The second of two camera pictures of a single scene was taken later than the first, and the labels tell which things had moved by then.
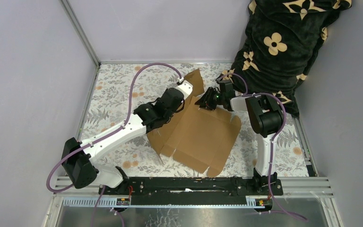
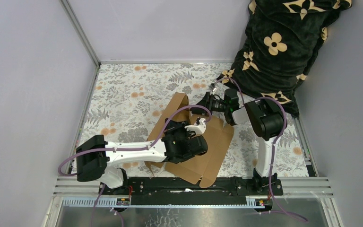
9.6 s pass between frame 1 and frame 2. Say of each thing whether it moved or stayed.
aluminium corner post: stayed
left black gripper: moved
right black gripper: moved
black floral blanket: stayed
